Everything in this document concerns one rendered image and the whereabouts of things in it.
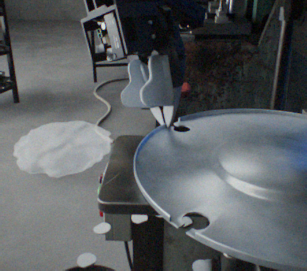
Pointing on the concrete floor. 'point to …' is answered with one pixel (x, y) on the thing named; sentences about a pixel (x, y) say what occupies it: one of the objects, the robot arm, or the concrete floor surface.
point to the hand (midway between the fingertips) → (168, 115)
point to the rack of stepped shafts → (7, 54)
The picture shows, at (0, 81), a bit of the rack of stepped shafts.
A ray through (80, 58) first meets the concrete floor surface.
